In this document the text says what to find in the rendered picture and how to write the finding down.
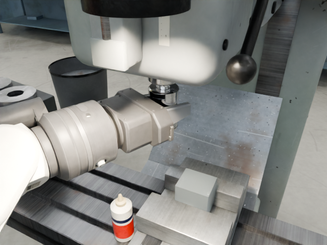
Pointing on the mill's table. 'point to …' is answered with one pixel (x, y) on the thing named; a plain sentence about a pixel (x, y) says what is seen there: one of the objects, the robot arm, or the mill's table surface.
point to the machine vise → (222, 182)
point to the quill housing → (176, 40)
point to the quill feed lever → (247, 49)
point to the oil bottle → (122, 218)
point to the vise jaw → (181, 223)
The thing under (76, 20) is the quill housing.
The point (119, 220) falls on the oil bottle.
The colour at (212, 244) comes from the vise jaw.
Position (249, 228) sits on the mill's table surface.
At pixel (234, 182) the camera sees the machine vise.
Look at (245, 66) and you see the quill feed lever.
